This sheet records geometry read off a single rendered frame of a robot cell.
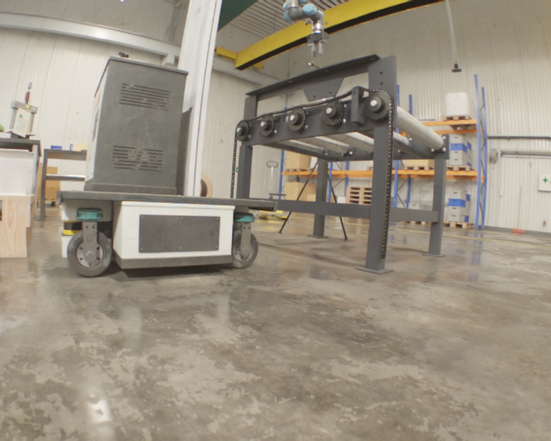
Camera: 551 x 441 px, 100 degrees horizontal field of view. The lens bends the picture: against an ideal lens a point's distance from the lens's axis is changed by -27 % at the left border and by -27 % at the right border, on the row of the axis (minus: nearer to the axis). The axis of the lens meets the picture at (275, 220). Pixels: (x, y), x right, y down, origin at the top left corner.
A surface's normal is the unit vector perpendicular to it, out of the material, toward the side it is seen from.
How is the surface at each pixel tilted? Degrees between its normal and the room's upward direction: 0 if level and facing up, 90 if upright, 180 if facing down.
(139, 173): 90
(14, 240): 90
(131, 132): 90
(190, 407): 0
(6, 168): 90
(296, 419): 0
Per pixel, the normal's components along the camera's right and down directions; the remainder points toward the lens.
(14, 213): 0.67, 0.09
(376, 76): -0.75, -0.01
